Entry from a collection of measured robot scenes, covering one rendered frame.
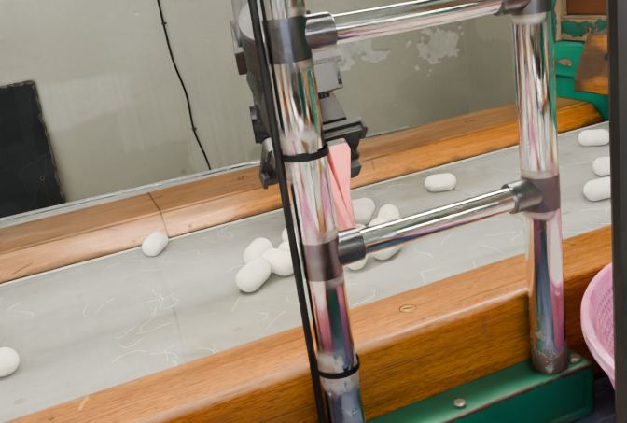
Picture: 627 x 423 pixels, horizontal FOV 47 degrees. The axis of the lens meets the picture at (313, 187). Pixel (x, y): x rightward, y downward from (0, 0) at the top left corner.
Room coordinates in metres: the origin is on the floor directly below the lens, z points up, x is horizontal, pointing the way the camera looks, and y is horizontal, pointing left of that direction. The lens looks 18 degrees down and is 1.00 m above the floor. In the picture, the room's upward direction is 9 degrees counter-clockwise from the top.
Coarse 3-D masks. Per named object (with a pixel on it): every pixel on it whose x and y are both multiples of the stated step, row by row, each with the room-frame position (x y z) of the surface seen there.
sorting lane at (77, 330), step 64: (384, 192) 0.75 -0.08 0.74; (448, 192) 0.72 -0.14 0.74; (576, 192) 0.66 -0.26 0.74; (128, 256) 0.68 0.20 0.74; (192, 256) 0.65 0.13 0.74; (448, 256) 0.56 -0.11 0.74; (0, 320) 0.57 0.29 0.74; (64, 320) 0.55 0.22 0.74; (128, 320) 0.53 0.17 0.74; (192, 320) 0.51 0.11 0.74; (256, 320) 0.50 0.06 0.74; (0, 384) 0.46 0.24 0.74; (64, 384) 0.45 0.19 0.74
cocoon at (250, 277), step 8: (248, 264) 0.56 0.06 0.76; (256, 264) 0.56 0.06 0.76; (264, 264) 0.56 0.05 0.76; (240, 272) 0.55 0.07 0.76; (248, 272) 0.54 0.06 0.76; (256, 272) 0.55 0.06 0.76; (264, 272) 0.55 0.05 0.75; (240, 280) 0.54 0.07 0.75; (248, 280) 0.54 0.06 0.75; (256, 280) 0.54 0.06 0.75; (264, 280) 0.55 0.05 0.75; (240, 288) 0.54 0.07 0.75; (248, 288) 0.54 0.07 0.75; (256, 288) 0.54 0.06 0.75
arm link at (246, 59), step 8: (248, 8) 0.67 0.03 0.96; (240, 16) 0.67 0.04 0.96; (248, 16) 0.67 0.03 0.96; (232, 24) 0.77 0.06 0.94; (240, 24) 0.66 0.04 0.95; (248, 24) 0.66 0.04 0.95; (232, 32) 0.76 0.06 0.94; (240, 32) 0.66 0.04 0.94; (248, 32) 0.65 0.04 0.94; (232, 40) 0.75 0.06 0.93; (248, 40) 0.65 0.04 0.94; (240, 48) 0.75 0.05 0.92; (248, 48) 0.66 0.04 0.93; (240, 56) 0.75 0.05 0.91; (248, 56) 0.67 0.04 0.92; (256, 56) 0.66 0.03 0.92; (240, 64) 0.75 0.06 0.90; (248, 64) 0.68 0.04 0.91; (256, 64) 0.67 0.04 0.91; (240, 72) 0.76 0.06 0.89; (256, 72) 0.68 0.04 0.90
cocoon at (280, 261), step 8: (272, 248) 0.58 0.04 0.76; (264, 256) 0.58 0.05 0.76; (272, 256) 0.57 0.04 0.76; (280, 256) 0.57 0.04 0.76; (288, 256) 0.57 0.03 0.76; (272, 264) 0.57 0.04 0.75; (280, 264) 0.56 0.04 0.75; (288, 264) 0.56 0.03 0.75; (272, 272) 0.57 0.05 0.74; (280, 272) 0.56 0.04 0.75; (288, 272) 0.56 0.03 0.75
